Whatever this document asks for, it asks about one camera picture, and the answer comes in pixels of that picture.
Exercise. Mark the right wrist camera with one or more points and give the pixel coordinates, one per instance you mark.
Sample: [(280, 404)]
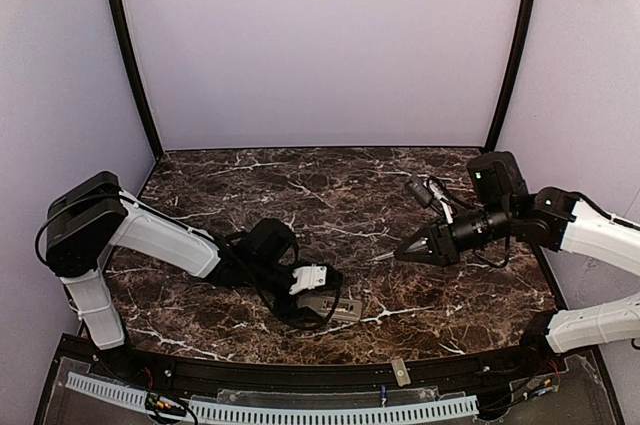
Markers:
[(431, 193)]

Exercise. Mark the clear handle screwdriver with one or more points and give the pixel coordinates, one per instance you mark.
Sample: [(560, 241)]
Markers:
[(410, 248)]

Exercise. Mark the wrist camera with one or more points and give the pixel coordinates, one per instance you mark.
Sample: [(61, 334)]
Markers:
[(315, 276), (431, 193)]

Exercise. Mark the black frame post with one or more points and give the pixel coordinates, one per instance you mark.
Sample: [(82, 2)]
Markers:
[(510, 75), (134, 77)]

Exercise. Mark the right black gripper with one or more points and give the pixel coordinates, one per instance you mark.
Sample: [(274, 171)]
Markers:
[(442, 243)]

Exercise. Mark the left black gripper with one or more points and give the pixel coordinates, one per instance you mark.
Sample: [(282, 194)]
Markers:
[(293, 307)]

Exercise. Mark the white AC remote control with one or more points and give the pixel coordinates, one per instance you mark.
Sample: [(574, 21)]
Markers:
[(322, 304)]

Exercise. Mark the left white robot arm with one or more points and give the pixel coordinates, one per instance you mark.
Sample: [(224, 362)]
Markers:
[(99, 213)]

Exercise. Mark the left black frame post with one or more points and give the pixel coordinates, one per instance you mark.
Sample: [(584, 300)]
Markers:
[(134, 77)]

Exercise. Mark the grey battery cover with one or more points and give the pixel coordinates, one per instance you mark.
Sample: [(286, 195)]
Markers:
[(400, 372)]

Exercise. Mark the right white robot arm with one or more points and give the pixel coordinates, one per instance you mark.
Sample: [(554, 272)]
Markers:
[(553, 219)]

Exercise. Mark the right black frame post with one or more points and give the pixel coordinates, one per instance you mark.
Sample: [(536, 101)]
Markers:
[(510, 75)]

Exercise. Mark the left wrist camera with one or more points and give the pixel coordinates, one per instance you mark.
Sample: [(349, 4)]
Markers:
[(315, 276)]

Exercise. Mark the black front table rail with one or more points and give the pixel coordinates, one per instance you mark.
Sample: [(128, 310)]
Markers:
[(488, 374)]

